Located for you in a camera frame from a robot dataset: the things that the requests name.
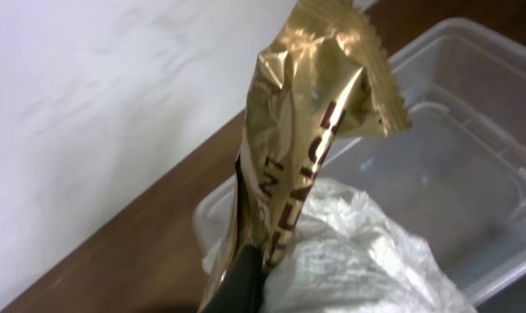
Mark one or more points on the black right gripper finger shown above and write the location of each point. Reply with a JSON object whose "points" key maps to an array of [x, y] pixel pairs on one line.
{"points": [[241, 289]]}

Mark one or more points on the white napkin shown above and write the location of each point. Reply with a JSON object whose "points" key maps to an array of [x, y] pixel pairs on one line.
{"points": [[346, 255]]}

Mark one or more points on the gold snack wrapper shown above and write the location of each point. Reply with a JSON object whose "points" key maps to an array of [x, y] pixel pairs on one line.
{"points": [[325, 75]]}

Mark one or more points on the clear plastic waste bin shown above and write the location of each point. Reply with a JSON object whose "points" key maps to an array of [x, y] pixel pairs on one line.
{"points": [[457, 176]]}

